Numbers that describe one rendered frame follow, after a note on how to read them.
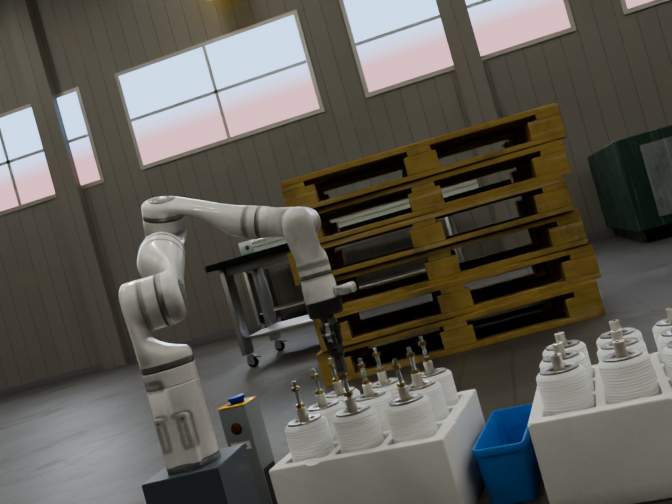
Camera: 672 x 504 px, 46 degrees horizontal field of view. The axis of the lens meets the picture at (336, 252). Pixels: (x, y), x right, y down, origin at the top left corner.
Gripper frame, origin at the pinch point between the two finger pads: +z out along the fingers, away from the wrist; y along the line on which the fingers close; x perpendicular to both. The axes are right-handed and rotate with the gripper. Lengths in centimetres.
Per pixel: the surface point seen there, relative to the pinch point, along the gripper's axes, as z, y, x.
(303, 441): 13.5, 1.8, -11.7
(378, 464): 20.2, 8.5, 3.2
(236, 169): -154, -745, -159
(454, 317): 19, -198, 30
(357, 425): 12.4, 4.7, 0.7
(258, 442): 13.6, -8.8, -23.9
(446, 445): 19.1, 11.2, 17.5
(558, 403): 15.5, 14.8, 39.9
